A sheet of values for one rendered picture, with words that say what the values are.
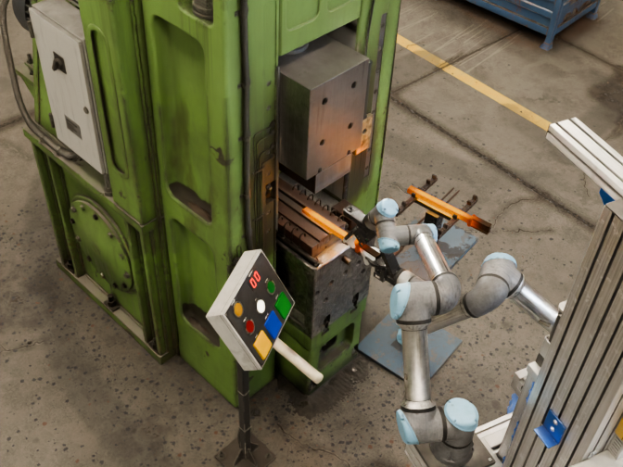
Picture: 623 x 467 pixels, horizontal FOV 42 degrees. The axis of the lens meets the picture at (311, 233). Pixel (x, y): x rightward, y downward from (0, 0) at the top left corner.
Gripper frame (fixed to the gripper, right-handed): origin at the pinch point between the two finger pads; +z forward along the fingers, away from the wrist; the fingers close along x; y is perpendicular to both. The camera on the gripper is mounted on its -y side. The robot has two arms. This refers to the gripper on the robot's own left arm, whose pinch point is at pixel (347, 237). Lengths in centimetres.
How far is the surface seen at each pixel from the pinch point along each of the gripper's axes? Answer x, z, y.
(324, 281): -9.7, 18.8, 8.3
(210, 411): -54, 103, 24
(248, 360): -69, -6, 16
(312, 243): -10.2, 7.4, -6.7
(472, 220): 47, -13, 25
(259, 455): -53, 86, 52
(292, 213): -4.7, 15.2, -22.7
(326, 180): -6.2, -21.7, -21.0
